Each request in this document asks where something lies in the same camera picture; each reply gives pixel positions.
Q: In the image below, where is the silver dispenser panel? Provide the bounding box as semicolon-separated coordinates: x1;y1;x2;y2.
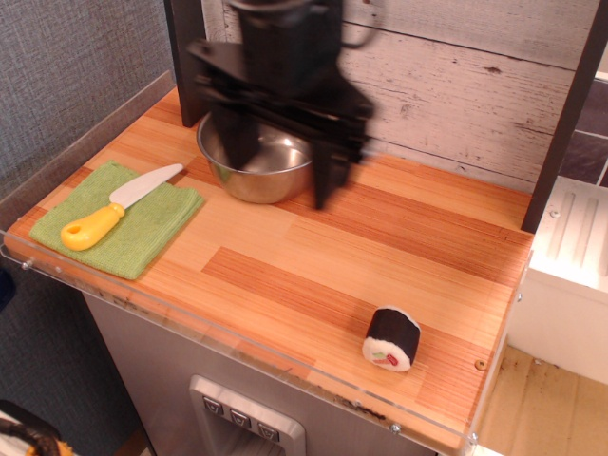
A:
189;375;307;455

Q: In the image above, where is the dark left post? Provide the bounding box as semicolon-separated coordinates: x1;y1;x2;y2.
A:
163;0;208;127

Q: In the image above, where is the green cloth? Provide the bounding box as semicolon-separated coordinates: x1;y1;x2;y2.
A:
29;161;204;280

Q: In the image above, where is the yellow handled toy knife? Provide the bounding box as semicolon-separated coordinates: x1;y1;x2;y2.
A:
60;163;183;252

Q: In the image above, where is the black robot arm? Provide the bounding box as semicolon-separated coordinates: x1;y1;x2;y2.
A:
188;1;374;209

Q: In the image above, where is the clear acrylic edge guard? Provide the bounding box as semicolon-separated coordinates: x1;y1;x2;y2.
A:
6;221;531;455

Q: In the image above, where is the dark post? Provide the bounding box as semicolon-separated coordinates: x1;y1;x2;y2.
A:
163;0;208;127
521;0;607;234

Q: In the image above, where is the stainless steel bowl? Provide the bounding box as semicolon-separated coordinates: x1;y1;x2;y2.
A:
197;114;313;204

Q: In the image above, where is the yellow object bottom left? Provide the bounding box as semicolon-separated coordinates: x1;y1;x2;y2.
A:
25;439;74;456

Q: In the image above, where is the dark right post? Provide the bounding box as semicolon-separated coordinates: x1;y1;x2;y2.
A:
521;0;607;234

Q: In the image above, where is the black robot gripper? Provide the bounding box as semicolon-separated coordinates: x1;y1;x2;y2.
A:
188;4;374;210

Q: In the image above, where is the white toy sink unit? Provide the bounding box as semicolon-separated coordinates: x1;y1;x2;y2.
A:
507;178;607;383

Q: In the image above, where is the plush sushi roll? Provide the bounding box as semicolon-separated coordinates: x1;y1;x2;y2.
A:
362;306;422;372

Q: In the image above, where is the black cable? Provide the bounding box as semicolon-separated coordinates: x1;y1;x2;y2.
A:
339;13;381;49

